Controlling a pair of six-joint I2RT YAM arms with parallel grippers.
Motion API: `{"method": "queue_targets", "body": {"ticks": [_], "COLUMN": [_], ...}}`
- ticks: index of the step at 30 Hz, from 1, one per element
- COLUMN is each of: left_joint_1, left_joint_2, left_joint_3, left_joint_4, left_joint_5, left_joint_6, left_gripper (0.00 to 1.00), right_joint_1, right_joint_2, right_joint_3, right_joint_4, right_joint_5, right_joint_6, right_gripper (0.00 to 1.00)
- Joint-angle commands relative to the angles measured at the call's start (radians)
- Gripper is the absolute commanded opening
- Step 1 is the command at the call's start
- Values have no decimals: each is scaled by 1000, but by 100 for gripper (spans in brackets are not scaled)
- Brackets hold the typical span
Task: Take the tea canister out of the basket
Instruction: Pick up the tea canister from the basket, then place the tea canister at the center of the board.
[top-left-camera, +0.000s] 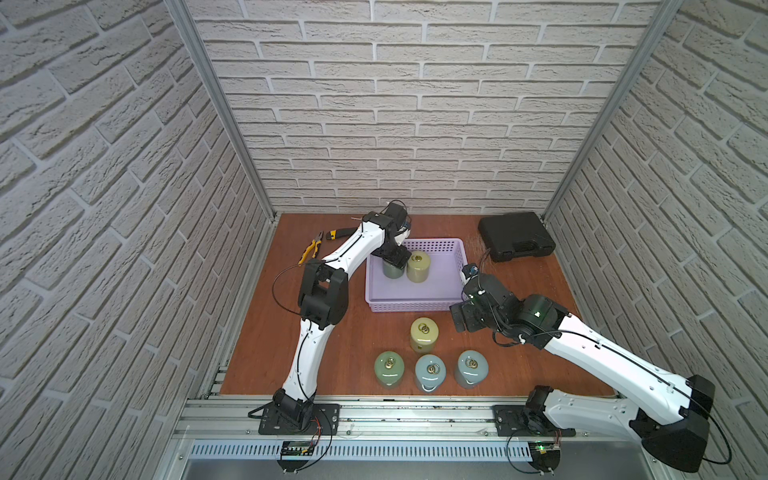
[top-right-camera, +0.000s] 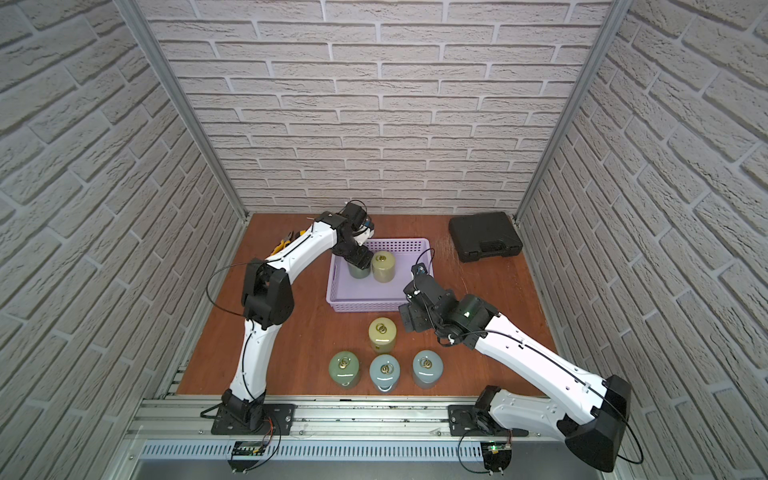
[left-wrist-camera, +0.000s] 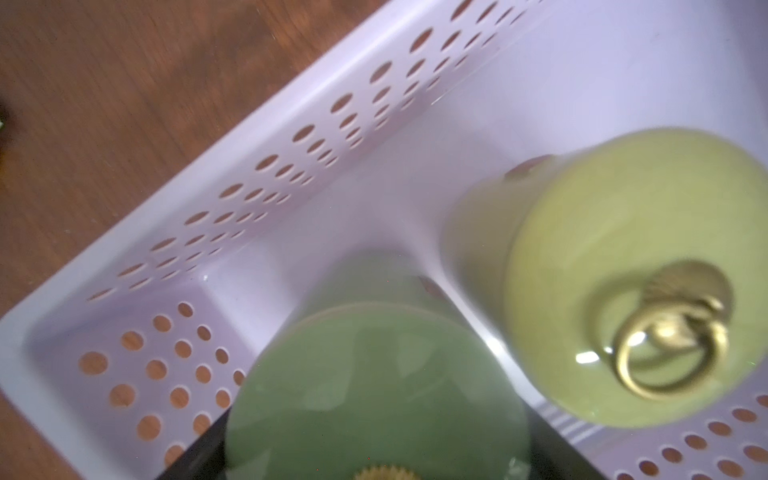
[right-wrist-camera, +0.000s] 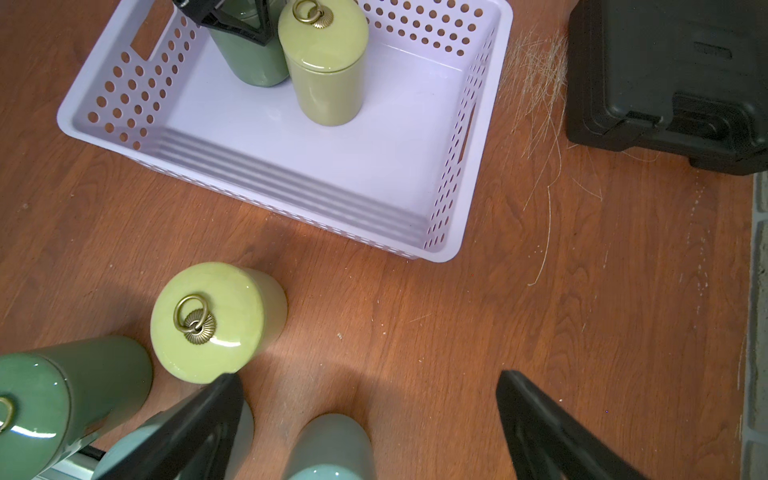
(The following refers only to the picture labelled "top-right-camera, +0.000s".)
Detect dark green tea canister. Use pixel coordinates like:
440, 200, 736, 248
347, 264, 371, 279

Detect yellow-green tea canister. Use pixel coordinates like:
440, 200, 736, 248
368, 317, 397, 354
370, 250, 396, 283

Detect light blue tea canister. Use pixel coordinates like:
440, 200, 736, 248
412, 350, 444, 389

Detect blue-grey tea canister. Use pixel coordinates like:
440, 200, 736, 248
369, 354, 401, 393

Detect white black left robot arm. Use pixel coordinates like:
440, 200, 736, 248
222, 202, 374, 430

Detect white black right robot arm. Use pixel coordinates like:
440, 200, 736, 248
399, 275, 632, 472

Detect lavender plastic basket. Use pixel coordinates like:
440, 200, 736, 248
326, 238, 433, 313

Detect yellow black pliers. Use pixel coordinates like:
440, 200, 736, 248
271, 231, 304, 256

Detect black plastic tool case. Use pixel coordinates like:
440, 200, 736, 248
448, 211, 524, 263

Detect right controller board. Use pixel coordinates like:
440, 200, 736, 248
480, 442, 512, 475

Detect controller board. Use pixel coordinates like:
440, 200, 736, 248
480, 442, 512, 475
228, 441, 272, 473

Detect white ventilation grille strip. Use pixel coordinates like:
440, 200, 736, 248
139, 440, 482, 462

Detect left controller board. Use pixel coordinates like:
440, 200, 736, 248
228, 441, 272, 473

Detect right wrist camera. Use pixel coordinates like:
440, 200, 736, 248
410, 263, 432, 280

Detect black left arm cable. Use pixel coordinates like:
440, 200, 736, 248
205, 261, 265, 319

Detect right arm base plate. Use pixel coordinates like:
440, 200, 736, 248
447, 404, 529, 437

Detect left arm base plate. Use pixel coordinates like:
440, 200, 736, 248
211, 403, 296, 435

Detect aluminium front rail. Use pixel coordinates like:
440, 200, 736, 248
124, 394, 564, 441

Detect aluminium left corner post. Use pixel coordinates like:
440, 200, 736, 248
115, 0, 249, 224

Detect aluminium corner post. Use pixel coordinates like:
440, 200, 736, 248
514, 0, 632, 223
115, 0, 249, 224

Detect aluminium right corner post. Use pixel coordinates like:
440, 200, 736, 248
514, 0, 632, 223

